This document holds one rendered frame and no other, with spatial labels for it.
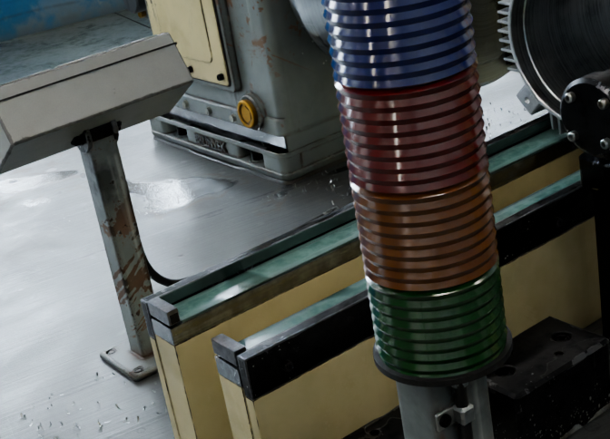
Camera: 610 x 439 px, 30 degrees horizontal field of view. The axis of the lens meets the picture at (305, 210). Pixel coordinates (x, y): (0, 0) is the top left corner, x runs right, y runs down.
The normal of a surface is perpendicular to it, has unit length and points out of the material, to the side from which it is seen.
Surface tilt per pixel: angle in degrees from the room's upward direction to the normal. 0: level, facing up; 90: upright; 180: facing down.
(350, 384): 90
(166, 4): 90
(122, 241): 90
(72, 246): 0
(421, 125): 66
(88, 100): 56
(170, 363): 90
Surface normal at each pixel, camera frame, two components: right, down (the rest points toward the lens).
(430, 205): -0.02, -0.03
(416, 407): -0.79, 0.36
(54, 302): -0.16, -0.91
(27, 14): 0.45, 0.28
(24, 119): 0.40, -0.32
